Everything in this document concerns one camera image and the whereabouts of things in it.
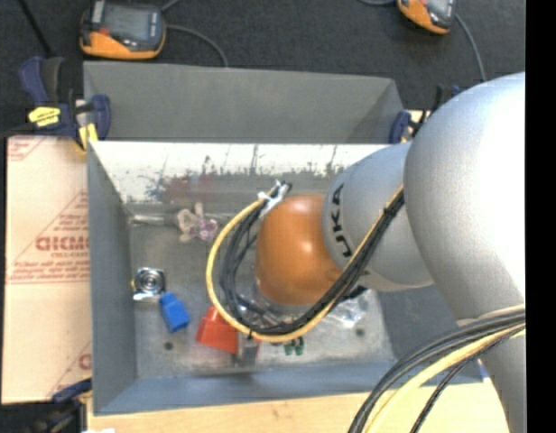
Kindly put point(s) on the clear plastic packet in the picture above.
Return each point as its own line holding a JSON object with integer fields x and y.
{"x": 350, "y": 312}

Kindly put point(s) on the red plastic block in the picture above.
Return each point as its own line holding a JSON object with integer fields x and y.
{"x": 215, "y": 332}

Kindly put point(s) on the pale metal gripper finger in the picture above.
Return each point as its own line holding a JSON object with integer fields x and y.
{"x": 248, "y": 349}

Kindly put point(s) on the grey metal bin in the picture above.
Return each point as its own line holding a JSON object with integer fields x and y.
{"x": 242, "y": 106}

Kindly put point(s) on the shiny silver metal cup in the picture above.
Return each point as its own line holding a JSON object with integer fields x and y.
{"x": 148, "y": 282}

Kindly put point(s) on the purple and white toy figure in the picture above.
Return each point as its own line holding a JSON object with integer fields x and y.
{"x": 197, "y": 224}

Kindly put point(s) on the blue plastic block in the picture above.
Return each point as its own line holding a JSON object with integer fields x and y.
{"x": 174, "y": 312}

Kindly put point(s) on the brown cardboard board red print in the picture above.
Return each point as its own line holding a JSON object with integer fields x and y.
{"x": 43, "y": 205}

